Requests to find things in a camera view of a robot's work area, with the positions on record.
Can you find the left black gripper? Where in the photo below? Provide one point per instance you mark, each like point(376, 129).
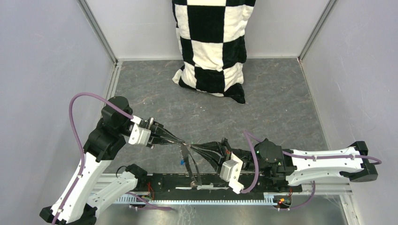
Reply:
point(152, 123)

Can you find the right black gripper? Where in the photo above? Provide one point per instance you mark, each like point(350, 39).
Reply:
point(216, 160)

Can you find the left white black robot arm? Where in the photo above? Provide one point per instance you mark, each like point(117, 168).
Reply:
point(116, 128)

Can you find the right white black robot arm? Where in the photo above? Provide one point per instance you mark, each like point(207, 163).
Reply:
point(290, 167)

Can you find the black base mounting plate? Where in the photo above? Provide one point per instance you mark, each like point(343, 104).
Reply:
point(174, 186)

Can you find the black white checkered pillow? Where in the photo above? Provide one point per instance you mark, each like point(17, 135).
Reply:
point(211, 39)

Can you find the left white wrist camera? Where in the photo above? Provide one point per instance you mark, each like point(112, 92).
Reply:
point(140, 133)

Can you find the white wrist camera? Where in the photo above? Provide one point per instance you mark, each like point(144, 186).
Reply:
point(140, 133)
point(230, 173)

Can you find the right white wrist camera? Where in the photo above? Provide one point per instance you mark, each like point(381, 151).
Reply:
point(230, 173)

